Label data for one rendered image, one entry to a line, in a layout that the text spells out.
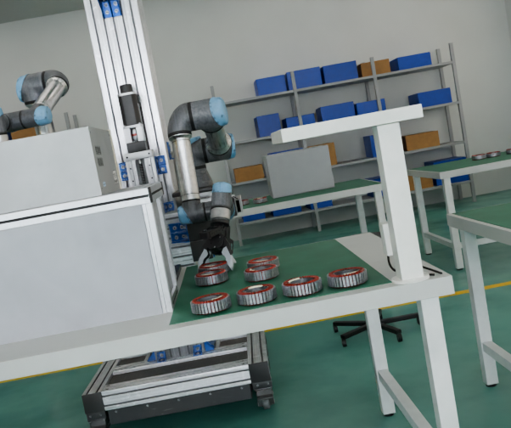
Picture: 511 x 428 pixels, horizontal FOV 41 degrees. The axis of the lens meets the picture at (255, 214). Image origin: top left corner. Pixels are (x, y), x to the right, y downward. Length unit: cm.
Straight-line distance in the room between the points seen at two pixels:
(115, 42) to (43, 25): 613
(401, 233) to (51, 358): 97
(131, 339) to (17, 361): 30
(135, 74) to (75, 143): 139
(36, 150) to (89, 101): 724
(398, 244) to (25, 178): 106
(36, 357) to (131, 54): 188
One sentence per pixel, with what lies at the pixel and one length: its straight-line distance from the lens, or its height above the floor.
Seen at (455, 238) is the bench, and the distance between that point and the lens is 533.
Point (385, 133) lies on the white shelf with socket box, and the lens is 184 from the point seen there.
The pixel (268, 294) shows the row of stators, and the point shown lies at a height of 77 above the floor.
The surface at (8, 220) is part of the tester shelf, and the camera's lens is 208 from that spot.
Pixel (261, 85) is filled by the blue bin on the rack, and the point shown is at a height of 191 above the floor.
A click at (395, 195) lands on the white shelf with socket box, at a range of 185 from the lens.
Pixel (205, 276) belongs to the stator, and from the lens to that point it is 229.
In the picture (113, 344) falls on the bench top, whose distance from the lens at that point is 186.
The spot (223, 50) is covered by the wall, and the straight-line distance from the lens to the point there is 922.
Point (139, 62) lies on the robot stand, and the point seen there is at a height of 167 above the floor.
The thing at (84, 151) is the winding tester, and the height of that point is 125.
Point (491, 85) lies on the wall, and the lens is 985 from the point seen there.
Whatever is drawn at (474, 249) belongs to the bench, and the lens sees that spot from 300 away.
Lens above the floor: 117
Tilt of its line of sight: 5 degrees down
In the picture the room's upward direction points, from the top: 10 degrees counter-clockwise
